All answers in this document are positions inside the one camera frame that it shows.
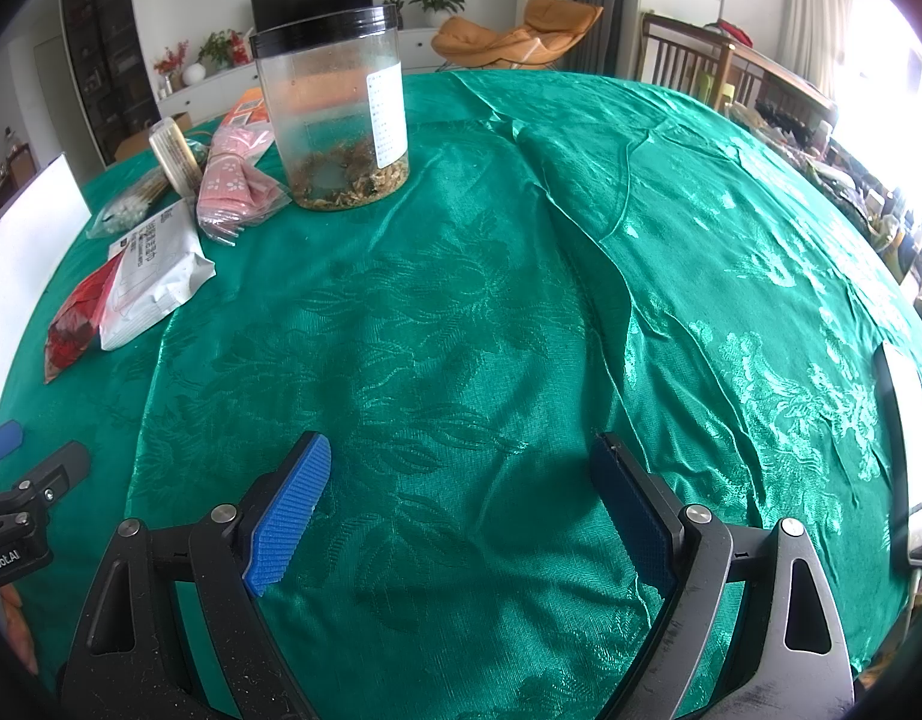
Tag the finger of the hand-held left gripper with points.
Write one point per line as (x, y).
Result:
(56, 465)
(2, 444)

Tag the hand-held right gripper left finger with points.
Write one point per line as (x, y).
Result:
(292, 510)

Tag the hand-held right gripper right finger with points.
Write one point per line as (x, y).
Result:
(633, 517)

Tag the red snack packet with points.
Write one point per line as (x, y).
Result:
(74, 322)

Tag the white storage box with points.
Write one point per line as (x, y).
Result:
(33, 240)

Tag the white tissue packet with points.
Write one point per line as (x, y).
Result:
(149, 270)

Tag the bag of cotton swabs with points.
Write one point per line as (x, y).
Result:
(131, 202)

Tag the pink socks packet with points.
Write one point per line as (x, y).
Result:
(232, 180)

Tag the green satin tablecloth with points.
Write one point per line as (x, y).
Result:
(431, 315)

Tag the wooden dining chair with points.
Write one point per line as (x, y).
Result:
(18, 169)

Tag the smartphone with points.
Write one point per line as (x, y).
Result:
(914, 450)

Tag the clear jar with black lid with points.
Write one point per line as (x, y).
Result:
(326, 112)

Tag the orange book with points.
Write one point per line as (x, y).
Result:
(247, 109)

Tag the dark display cabinet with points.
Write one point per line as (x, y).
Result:
(101, 52)

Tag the white television cabinet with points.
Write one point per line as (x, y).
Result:
(206, 90)

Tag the pile of assorted household things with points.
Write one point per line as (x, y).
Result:
(858, 180)

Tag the round white vase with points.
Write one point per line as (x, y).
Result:
(194, 73)

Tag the red flowers in vase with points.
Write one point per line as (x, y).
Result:
(170, 60)

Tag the red gift box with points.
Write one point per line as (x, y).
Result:
(241, 52)

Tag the wooden slatted crib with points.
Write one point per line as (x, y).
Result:
(686, 52)

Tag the red cloth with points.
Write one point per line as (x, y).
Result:
(737, 33)

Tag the orange lounge chair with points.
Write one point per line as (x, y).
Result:
(521, 34)

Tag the small green potted plant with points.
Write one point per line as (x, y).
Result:
(395, 11)

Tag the grey curtain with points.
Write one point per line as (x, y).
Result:
(611, 0)

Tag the large green potted plant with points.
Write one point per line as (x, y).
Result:
(438, 0)

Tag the white curtain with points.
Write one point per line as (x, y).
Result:
(813, 15)

